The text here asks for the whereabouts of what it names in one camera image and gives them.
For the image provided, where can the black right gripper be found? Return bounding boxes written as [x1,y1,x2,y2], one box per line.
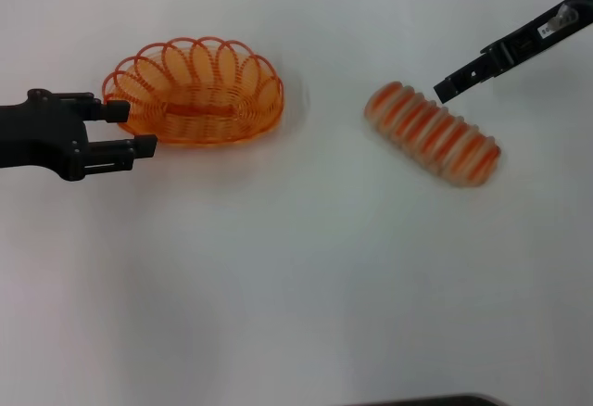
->
[434,0,593,104]

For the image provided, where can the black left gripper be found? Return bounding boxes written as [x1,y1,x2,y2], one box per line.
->
[0,89,158,183]

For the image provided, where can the striped orange sliced bread loaf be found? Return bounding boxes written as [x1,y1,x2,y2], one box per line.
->
[363,80,502,189]

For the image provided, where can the orange wire woven basket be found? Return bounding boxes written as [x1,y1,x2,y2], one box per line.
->
[101,34,284,146]

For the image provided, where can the dark rounded robot base edge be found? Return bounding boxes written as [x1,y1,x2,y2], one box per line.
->
[351,392,506,406]

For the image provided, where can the silver metal connector plug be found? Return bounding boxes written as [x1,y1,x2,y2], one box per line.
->
[549,5,578,28]

